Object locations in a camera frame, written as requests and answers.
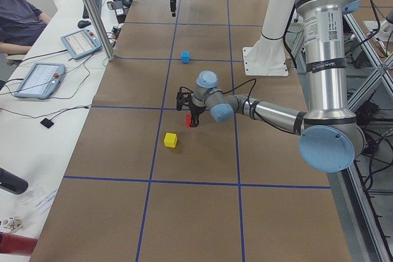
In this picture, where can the white camera stand post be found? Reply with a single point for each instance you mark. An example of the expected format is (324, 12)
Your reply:
(267, 56)

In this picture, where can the aluminium frame post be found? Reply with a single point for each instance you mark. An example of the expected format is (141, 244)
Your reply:
(100, 29)

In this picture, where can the brown paper table cover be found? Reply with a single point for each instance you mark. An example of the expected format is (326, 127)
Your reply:
(233, 191)

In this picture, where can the near teach pendant tablet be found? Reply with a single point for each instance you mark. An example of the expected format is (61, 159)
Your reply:
(41, 81)

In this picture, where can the black computer mouse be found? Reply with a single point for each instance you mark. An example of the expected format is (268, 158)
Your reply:
(83, 24)

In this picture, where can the yellow cube block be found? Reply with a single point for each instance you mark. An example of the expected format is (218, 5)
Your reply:
(170, 140)

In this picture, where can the teach pendant tablet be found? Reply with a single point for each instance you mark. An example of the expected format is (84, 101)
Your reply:
(81, 43)
(41, 81)

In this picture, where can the black cylinder object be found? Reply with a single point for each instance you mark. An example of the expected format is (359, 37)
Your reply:
(12, 183)

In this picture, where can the far teach pendant tablet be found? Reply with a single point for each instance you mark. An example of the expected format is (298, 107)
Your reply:
(81, 43)

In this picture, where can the red cylinder object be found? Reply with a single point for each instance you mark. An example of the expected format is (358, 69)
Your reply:
(14, 244)

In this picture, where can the seated person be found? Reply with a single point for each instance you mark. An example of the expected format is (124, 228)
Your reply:
(21, 25)

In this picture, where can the small black square pad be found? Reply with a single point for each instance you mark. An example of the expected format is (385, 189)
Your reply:
(48, 123)

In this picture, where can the blue cube block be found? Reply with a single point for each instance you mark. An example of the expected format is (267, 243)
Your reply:
(185, 57)

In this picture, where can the black keyboard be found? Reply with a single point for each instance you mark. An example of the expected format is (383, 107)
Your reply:
(97, 3)

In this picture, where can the red cube block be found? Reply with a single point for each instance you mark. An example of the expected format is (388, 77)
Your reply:
(188, 120)

